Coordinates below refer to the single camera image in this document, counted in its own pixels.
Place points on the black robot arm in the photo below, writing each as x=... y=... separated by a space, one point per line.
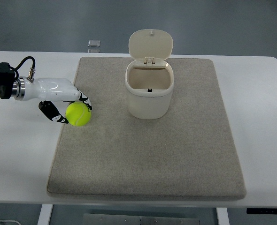
x=7 y=79

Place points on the clear floor plate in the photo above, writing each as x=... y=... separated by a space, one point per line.
x=94 y=43

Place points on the black table control panel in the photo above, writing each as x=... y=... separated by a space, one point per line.
x=264 y=211

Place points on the grey fabric mat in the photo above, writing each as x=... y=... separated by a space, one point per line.
x=188 y=154

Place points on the metal plate under table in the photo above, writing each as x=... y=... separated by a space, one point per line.
x=106 y=219

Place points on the cream bin with open lid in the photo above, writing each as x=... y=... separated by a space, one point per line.
x=149 y=79

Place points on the white table leg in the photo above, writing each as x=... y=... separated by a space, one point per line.
x=222 y=216
x=45 y=214

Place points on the white table leg left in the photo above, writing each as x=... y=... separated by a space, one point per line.
x=45 y=214

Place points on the white table leg right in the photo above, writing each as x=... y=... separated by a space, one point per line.
x=222 y=216

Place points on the yellow tennis ball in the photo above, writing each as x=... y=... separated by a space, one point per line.
x=78 y=114

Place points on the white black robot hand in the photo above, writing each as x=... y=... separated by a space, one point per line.
x=48 y=91

